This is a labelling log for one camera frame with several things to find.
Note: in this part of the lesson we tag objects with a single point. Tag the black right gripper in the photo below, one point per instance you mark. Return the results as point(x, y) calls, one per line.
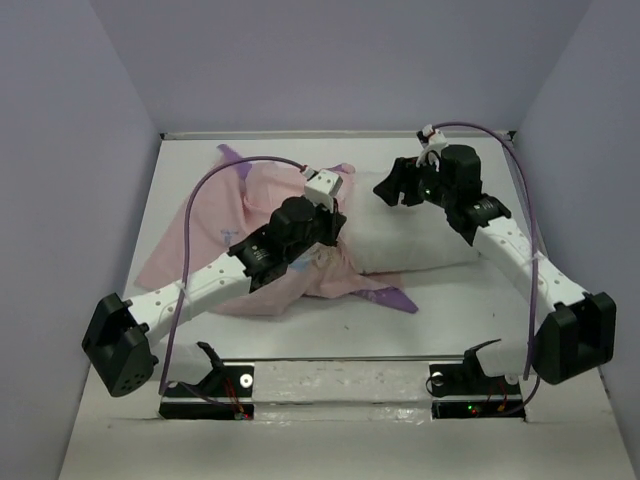
point(401, 178)

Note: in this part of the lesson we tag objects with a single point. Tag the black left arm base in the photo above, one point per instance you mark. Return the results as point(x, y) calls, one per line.
point(207, 387)

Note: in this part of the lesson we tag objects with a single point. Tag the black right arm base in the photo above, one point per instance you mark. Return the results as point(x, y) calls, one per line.
point(462, 391)

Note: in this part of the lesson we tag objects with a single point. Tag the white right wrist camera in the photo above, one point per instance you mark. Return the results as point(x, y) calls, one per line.
point(431, 139)

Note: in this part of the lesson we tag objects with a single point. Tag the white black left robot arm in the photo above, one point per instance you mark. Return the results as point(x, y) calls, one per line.
point(122, 333)

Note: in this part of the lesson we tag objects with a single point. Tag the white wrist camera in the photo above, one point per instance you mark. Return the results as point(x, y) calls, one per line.
point(431, 139)
point(322, 187)

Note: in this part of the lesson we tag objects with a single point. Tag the aluminium right table rail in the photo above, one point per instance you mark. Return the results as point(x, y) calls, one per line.
point(523, 187)

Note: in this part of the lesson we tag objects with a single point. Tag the aluminium table rail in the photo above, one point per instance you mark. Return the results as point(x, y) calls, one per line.
point(523, 187)
point(278, 135)

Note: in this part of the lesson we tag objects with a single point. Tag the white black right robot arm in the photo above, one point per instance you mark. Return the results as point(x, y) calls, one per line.
point(570, 330)

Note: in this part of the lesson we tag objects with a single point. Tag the pink printed pillowcase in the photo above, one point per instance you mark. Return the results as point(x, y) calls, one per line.
point(256, 212)

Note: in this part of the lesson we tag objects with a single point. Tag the aluminium back table rail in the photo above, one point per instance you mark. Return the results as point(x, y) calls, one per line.
point(278, 135)

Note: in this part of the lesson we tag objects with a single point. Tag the white pillow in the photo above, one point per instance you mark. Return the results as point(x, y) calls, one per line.
point(383, 239)

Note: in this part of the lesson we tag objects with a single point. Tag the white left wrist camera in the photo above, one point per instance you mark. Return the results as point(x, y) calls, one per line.
point(322, 187)

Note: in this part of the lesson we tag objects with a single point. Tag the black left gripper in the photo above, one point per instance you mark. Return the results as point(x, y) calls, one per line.
point(332, 221)

